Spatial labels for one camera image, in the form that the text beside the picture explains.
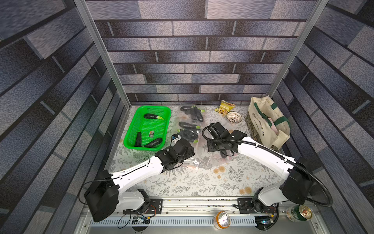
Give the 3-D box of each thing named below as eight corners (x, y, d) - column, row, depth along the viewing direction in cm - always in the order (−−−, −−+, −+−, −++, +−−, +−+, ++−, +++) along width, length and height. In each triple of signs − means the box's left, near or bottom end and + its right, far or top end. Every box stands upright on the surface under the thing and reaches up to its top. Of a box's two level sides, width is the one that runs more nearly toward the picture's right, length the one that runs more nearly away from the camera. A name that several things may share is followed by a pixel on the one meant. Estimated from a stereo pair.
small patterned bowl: (227, 124, 110) (228, 120, 107) (225, 115, 116) (226, 111, 113) (240, 124, 110) (242, 120, 107) (238, 115, 116) (239, 111, 113)
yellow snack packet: (214, 110, 117) (214, 107, 115) (222, 101, 124) (222, 98, 121) (227, 116, 113) (227, 114, 110) (234, 107, 119) (235, 104, 117)
